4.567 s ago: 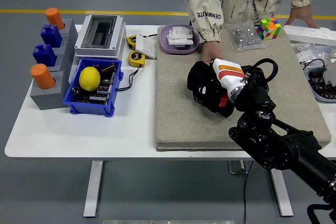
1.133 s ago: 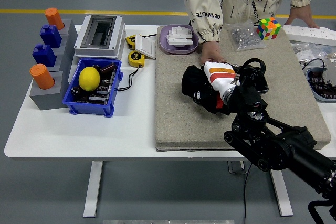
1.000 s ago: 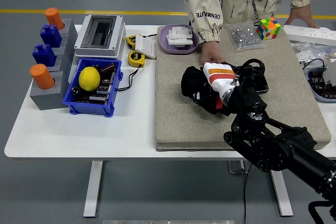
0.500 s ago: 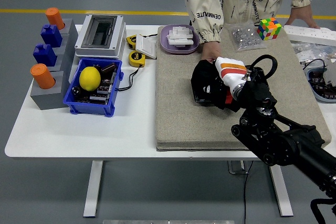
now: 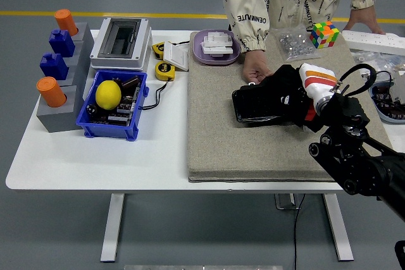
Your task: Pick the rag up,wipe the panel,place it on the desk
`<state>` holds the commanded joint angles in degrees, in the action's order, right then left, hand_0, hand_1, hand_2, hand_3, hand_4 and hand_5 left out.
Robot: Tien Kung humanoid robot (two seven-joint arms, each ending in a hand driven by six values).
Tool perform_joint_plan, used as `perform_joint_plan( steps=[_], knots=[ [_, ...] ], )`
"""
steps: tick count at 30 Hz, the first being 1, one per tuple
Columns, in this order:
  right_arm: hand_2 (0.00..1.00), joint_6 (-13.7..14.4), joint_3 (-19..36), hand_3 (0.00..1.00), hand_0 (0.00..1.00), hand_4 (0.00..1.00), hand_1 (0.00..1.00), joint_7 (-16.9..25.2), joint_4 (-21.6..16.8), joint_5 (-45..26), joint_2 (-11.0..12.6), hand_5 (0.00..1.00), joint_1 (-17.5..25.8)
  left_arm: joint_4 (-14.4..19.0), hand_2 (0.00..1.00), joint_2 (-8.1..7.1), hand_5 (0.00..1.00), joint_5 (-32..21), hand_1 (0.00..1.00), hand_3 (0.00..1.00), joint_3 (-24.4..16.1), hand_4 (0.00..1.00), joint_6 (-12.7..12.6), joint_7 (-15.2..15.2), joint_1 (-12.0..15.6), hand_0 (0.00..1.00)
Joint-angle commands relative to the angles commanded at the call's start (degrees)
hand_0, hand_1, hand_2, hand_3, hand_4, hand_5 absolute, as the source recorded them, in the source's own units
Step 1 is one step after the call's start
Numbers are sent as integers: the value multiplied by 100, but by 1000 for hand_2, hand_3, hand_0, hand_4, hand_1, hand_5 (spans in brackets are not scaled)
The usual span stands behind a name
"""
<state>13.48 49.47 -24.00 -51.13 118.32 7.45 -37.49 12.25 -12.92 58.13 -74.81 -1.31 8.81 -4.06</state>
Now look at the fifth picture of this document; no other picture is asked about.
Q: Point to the person's left hand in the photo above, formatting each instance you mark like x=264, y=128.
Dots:
x=364, y=20

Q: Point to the person's right hand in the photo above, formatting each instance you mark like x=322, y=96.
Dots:
x=254, y=66

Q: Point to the black rag with red label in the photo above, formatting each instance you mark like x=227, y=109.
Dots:
x=281, y=80

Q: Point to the black glossy display panel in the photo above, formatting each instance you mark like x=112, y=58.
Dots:
x=253, y=102

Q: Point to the person's right forearm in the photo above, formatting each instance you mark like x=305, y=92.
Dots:
x=251, y=25

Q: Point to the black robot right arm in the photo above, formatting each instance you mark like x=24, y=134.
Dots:
x=351, y=165

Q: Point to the white power strip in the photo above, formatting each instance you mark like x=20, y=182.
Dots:
x=373, y=40

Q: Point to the clear bags of small parts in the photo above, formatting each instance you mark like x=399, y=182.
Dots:
x=360, y=58

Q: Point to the colourful puzzle cube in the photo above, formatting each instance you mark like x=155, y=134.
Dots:
x=324, y=34

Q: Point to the clear bag of metal nuts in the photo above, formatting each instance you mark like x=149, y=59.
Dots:
x=296, y=45

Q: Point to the purple plate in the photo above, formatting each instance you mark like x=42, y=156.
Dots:
x=200, y=55

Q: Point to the grey-brown mat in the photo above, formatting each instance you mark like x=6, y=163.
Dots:
x=221, y=143

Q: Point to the blue tray of electronic parts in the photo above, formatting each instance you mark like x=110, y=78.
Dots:
x=387, y=105

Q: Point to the yellow tape measure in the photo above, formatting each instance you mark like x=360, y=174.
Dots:
x=158, y=50
x=164, y=71

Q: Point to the brown cylindrical capacitor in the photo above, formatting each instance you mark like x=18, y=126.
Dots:
x=131, y=82

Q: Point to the grey electrical distribution box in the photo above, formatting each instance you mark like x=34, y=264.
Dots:
x=121, y=40

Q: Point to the pile of dark circuit boards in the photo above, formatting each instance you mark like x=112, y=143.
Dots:
x=122, y=110

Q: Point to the yellow lemon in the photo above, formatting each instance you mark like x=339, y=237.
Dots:
x=108, y=94

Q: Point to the blue plastic bin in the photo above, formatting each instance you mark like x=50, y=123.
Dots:
x=108, y=129

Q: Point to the black round capacitor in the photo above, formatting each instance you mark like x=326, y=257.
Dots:
x=92, y=109

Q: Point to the white table leg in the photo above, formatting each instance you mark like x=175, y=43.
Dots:
x=112, y=229
x=338, y=229

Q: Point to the orange cylinder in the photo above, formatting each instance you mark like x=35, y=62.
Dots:
x=51, y=91
x=66, y=21

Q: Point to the blue notched block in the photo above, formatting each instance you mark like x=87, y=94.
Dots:
x=53, y=67
x=61, y=43

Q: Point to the grey stepped block holder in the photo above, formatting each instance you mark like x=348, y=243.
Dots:
x=57, y=121

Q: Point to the stack of white switch parts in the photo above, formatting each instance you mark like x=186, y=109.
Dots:
x=217, y=44

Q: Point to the white wall switch panel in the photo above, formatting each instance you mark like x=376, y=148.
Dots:
x=176, y=56

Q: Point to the metal bracket under table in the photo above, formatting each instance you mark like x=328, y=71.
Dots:
x=284, y=202

